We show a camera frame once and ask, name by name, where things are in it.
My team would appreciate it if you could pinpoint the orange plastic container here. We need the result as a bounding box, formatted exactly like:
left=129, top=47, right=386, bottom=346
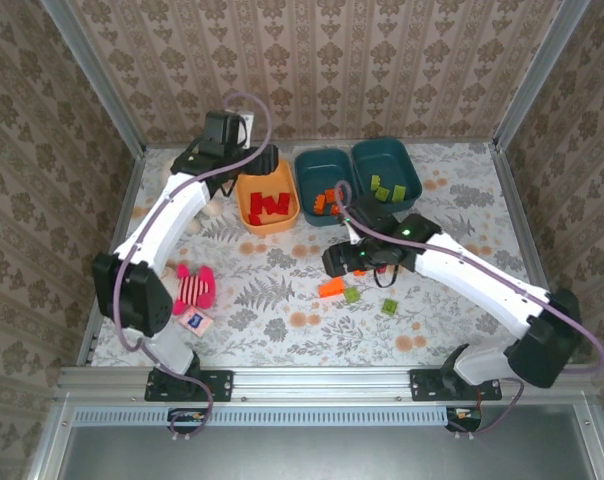
left=235, top=159, right=302, bottom=238

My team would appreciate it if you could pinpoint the orange sloped lego brick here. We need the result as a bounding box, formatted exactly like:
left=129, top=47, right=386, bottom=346
left=318, top=275, right=347, bottom=300

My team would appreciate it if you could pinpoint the teal plastic container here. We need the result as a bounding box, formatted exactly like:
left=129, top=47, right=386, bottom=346
left=350, top=137, right=425, bottom=215
left=294, top=147, right=359, bottom=228

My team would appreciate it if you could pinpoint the white teddy bear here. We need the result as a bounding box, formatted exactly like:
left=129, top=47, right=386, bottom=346
left=160, top=158, right=224, bottom=235

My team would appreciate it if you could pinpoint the floral tablecloth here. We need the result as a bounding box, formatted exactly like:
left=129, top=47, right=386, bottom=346
left=89, top=141, right=553, bottom=369

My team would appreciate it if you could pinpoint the pink striped plush toy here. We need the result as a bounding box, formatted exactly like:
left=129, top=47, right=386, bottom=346
left=171, top=264, right=218, bottom=317

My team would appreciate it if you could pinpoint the small picture card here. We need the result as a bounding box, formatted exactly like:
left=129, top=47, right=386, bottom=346
left=177, top=306, right=215, bottom=338

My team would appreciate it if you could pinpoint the grey metal panel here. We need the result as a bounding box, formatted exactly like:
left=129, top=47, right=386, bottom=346
left=56, top=403, right=599, bottom=480

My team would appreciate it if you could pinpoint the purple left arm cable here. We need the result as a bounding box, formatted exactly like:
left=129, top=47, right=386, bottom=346
left=110, top=92, right=274, bottom=444

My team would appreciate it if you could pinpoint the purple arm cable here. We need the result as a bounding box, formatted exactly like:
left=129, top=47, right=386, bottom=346
left=110, top=92, right=274, bottom=444
left=333, top=179, right=604, bottom=437

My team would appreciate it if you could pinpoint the aluminium table edge rail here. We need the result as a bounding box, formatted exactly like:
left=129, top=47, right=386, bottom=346
left=55, top=365, right=604, bottom=402

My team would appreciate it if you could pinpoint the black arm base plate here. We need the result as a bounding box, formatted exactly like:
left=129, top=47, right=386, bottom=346
left=144, top=368, right=235, bottom=403
left=409, top=368, right=503, bottom=403

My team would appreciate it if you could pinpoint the aluminium frame post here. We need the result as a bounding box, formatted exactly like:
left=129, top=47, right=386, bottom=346
left=492, top=0, right=592, bottom=151
left=40, top=0, right=147, bottom=157

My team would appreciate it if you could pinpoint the aluminium side rail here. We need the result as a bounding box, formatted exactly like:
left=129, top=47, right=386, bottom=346
left=490, top=143, right=568, bottom=334
left=75, top=148, right=147, bottom=367

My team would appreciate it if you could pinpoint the grey slotted cable duct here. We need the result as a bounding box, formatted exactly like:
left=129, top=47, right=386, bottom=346
left=71, top=405, right=449, bottom=428

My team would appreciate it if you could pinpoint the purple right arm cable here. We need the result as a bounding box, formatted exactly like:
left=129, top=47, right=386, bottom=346
left=333, top=179, right=604, bottom=437

